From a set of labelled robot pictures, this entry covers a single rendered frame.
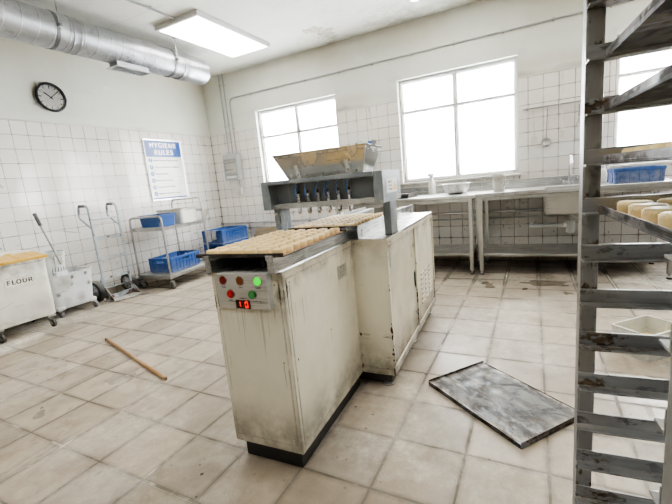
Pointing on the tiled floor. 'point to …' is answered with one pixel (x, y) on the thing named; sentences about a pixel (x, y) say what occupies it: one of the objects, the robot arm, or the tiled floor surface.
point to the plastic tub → (644, 331)
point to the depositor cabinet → (393, 293)
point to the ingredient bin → (24, 289)
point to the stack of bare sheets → (504, 403)
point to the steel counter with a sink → (556, 192)
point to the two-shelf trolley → (166, 247)
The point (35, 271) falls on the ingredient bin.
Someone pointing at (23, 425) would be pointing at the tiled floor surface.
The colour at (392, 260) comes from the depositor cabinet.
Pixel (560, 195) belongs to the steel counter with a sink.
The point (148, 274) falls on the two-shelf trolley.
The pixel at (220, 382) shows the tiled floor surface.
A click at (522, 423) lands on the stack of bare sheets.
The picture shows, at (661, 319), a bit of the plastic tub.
